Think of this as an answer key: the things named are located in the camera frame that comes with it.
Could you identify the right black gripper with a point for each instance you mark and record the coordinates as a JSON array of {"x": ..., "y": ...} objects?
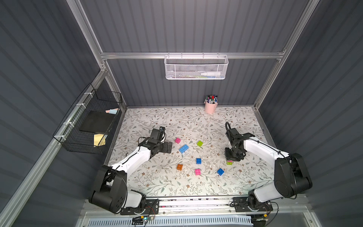
[{"x": 233, "y": 152}]

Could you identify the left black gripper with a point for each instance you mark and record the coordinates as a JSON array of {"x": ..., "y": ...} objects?
[{"x": 161, "y": 146}]

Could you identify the light blue long lego brick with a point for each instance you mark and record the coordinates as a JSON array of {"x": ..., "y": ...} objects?
[{"x": 183, "y": 148}]

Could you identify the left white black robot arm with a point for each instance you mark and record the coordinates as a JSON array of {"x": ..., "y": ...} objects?
[{"x": 110, "y": 191}]

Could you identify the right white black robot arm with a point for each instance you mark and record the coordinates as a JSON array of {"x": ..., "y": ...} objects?
[{"x": 291, "y": 175}]

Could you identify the orange lego brick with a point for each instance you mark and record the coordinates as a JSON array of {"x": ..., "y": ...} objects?
[{"x": 179, "y": 167}]

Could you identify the pink lego brick lower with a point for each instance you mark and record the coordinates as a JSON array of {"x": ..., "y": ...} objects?
[{"x": 197, "y": 172}]

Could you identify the floral table mat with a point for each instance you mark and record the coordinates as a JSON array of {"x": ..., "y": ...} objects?
[{"x": 159, "y": 176}]

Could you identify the pink pen cup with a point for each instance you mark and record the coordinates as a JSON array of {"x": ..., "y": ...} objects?
[{"x": 210, "y": 108}]

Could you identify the pastel sticky note pad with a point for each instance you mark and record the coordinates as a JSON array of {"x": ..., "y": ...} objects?
[{"x": 112, "y": 111}]

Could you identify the yellow sticky notes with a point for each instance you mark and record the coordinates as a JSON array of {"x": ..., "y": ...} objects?
[{"x": 99, "y": 140}]

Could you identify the markers in cup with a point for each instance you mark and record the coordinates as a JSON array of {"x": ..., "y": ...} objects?
[{"x": 211, "y": 99}]

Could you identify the black notebook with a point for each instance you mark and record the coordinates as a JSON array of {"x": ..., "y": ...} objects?
[{"x": 97, "y": 122}]

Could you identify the small green circuit board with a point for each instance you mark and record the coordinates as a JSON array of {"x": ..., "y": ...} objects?
[{"x": 141, "y": 220}]

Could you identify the white bottle in basket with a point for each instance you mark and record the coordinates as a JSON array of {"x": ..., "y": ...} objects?
[{"x": 211, "y": 74}]

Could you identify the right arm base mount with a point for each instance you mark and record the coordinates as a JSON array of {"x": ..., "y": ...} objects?
[{"x": 245, "y": 204}]

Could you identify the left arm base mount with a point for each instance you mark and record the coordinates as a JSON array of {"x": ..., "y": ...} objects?
[{"x": 147, "y": 207}]

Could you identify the black wire wall basket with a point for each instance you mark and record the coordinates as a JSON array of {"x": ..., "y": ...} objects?
[{"x": 92, "y": 99}]

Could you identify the white wire mesh basket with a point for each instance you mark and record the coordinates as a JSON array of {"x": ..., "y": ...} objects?
[{"x": 190, "y": 66}]

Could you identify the aluminium rail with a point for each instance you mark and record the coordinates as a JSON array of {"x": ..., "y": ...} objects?
[{"x": 219, "y": 205}]

